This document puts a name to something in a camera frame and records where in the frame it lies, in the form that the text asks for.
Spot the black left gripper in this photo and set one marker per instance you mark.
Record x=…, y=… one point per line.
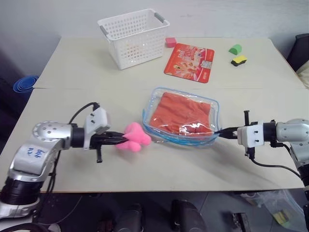
x=96, y=141

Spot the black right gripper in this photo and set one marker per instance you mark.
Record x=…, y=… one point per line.
x=246, y=118

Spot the pink plush toy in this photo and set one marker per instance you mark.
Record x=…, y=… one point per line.
x=135, y=137

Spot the clear plastic pouch blue trim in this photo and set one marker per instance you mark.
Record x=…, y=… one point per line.
x=154, y=133

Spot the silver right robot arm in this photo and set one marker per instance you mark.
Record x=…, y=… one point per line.
x=292, y=131

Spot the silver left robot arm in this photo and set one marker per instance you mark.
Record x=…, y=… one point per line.
x=48, y=140

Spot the orange cloth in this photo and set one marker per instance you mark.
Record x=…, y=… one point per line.
x=178, y=113

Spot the yellow and black sponge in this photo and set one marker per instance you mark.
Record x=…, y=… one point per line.
x=239, y=60

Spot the red printed snack packet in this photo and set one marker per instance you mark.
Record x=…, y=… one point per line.
x=189, y=62

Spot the dark rounded shape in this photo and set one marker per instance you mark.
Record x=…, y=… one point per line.
x=131, y=218
x=187, y=216

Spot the clear plastic bag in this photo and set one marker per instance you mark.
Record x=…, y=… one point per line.
x=272, y=203

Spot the green rounded block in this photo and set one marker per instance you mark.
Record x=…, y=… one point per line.
x=235, y=49

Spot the cream cushion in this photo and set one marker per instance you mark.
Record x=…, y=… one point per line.
x=304, y=76

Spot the white perforated plastic basket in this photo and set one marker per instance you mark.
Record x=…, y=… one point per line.
x=135, y=41

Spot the pink cube block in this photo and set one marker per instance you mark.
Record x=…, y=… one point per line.
x=170, y=42

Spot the black chair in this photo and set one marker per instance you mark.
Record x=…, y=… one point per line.
x=299, y=52

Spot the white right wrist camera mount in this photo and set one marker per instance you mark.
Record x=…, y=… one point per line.
x=249, y=134

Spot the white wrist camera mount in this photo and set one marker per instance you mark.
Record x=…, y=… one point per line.
x=249, y=134
x=96, y=119

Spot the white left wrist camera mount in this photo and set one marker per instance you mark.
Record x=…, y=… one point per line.
x=96, y=119

